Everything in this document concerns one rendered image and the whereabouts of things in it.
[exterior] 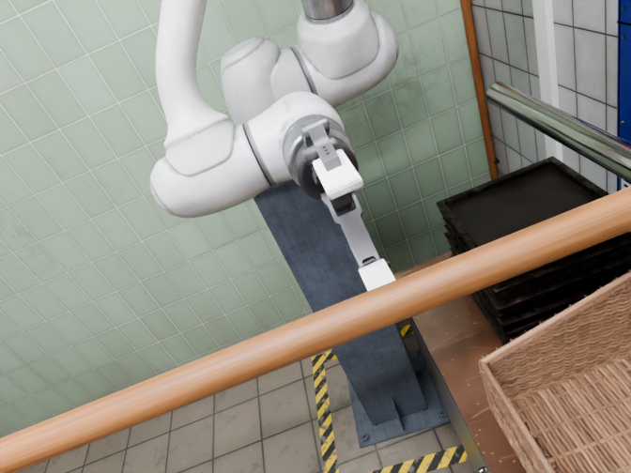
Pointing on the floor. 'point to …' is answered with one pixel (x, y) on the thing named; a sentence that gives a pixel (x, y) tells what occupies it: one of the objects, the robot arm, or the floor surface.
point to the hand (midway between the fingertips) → (367, 247)
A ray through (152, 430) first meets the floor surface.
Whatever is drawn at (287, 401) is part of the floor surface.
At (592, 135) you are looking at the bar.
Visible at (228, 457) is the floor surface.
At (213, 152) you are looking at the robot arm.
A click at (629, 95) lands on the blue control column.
